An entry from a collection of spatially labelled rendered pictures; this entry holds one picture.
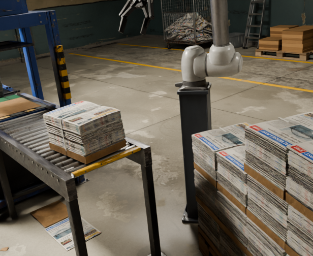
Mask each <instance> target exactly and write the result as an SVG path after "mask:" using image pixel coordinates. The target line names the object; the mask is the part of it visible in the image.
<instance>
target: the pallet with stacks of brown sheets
mask: <svg viewBox="0 0 313 256"><path fill-rule="evenodd" d="M263 51H264V53H266V52H276V56H272V55H263ZM255 52H256V55H255V56H261V57H272V58H283V59H293V60H304V61H307V60H309V55H310V54H313V25H303V26H298V25H277V26H273V27H270V37H266V38H262V39H259V48H258V49H256V50H255ZM285 53H292V54H299V55H300V58H294V57H285Z"/></svg>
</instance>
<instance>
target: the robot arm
mask: <svg viewBox="0 0 313 256"><path fill-rule="evenodd" d="M153 1H154V0H128V1H127V3H126V4H125V6H124V7H123V9H122V10H121V12H120V14H119V16H120V17H121V22H120V27H119V32H121V33H124V30H125V27H126V24H127V17H128V16H129V15H130V14H131V13H132V12H133V11H134V10H135V9H137V8H138V9H139V8H141V9H143V12H144V15H145V18H144V20H143V24H142V27H141V31H140V34H142V35H144V36H145V34H146V31H147V28H148V26H149V23H150V20H152V19H153V20H154V9H153ZM147 3H148V9H147V5H146V4H147ZM210 10H211V23H212V36H213V45H212V46H211V47H210V51H209V53H207V52H205V51H204V49H203V48H202V47H200V46H198V45H196V46H189V47H186V48H185V50H184V52H183V54H182V59H181V72H182V82H178V83H176V84H175V87H180V89H179V91H194V90H202V91H205V90H207V86H208V84H209V82H207V81H206V78H205V77H230V76H233V75H236V74H237V73H239V72H241V70H242V64H243V58H242V56H241V54H240V53H239V52H236V51H235V49H234V46H233V45H232V44H231V43H230V42H229V25H228V3H227V0H210ZM148 11H149V12H148Z"/></svg>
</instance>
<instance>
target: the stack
mask: <svg viewBox="0 0 313 256"><path fill-rule="evenodd" d="M249 125H251V124H249V123H247V122H245V123H239V124H235V125H231V126H226V127H223V128H221V127H219V129H213V130H209V131H204V132H200V133H196V134H193V135H192V145H193V147H192V149H193V153H194V162H195V163H196V164H197V165H198V166H199V167H200V168H201V169H202V170H204V171H205V172H206V173H207V174H208V175H209V176H210V177H211V178H213V179H214V180H215V181H218V183H219V184H220V185H221V186H222V187H223V188H224V189H226V190H227V191H228V192H229V193H230V194H231V195H232V196H233V197H234V198H236V199H237V200H238V201H239V202H240V203H241V204H242V205H243V206H244V207H245V213H246V207H247V209H248V210H249V211H250V212H251V213H252V214H253V215H254V216H255V217H256V218H258V219H259V220H260V221H261V222H262V223H263V224H264V225H265V226H267V227H268V228H269V229H270V230H272V231H273V232H274V233H275V234H276V235H277V236H279V237H280V238H281V239H282V240H283V241H284V242H287V245H288V246H289V247H290V248H292V249H293V250H294V251H295V252H296V253H297V254H299V255H300V256H313V222H312V221H310V220H309V219H308V218H307V217H305V216H304V215H303V214H301V213H300V212H299V211H298V210H296V209H295V208H294V207H292V206H291V205H290V204H288V203H287V202H286V200H282V199H281V198H279V197H278V196H277V195H275V194H274V193H273V192H271V191H270V190H269V189H267V188H266V187H265V186H263V185H262V184H261V183H259V182H258V181H257V180H255V179H254V178H253V177H251V176H250V175H249V174H247V173H246V172H244V162H245V161H246V160H245V159H246V158H245V154H246V153H245V150H246V149H245V148H246V146H245V137H244V136H245V131H244V130H245V129H244V128H245V126H249ZM194 175H195V176H194V179H195V181H194V182H195V187H196V195H197V197H198V198H199V199H200V200H201V201H202V202H203V203H204V204H205V205H206V206H207V207H208V208H209V209H210V210H211V211H212V212H213V213H214V214H215V215H216V216H217V218H218V217H219V220H220V221H221V222H222V223H223V224H224V225H225V226H226V227H227V228H228V229H229V230H230V231H231V233H232V234H233V235H234V236H235V237H236V238H237V239H238V240H239V241H240V242H241V243H242V244H243V245H244V246H245V247H247V249H248V251H249V252H250V253H251V254H252V255H253V256H289V255H288V254H287V253H286V252H285V250H283V249H282V248H281V247H280V246H279V245H278V244H277V243H276V242H275V241H273V240H272V239H271V238H270V237H269V236H268V235H267V234H266V233H265V232H263V231H262V230H261V229H260V228H259V227H258V226H257V225H256V224H255V223H254V222H252V221H251V220H250V219H249V218H248V217H247V216H246V215H245V214H244V213H243V212H242V211H241V210H240V209H239V208H238V207H237V206H236V205H234V204H233V203H232V202H231V201H230V200H229V199H228V198H227V197H226V196H225V195H223V194H222V193H221V192H220V191H219V190H218V189H217V188H216V187H214V186H213V185H212V184H211V183H210V182H209V181H208V180H207V179H206V178H205V177H204V176H203V175H201V174H200V173H199V172H198V171H197V170H196V169H194ZM197 204H198V206H197V207H198V208H197V209H198V223H199V224H198V225H199V228H200V229H201V230H202V231H203V232H204V234H205V235H206V236H207V237H208V238H209V240H210V241H211V242H212V244H213V245H214V246H215V247H216V248H217V250H218V251H220V253H221V255H222V256H247V255H246V254H245V253H244V252H243V251H242V250H241V249H240V247H239V246H238V245H237V244H236V243H235V242H234V241H233V240H232V239H231V238H230V237H229V236H228V235H227V233H226V232H225V231H224V230H223V229H222V228H221V227H220V226H219V225H218V223H217V222H216V221H215V220H214V219H213V218H212V217H211V216H210V215H209V214H208V213H207V212H206V211H205V210H204V208H203V207H202V206H201V205H200V204H199V203H197ZM198 237H199V249H200V251H201V252H202V253H203V255H204V256H218V255H217V254H216V252H215V251H214V250H213V249H212V247H211V246H210V245H209V244H208V242H207V241H206V240H205V239H204V237H203V236H202V235H201V234H200V232H198Z"/></svg>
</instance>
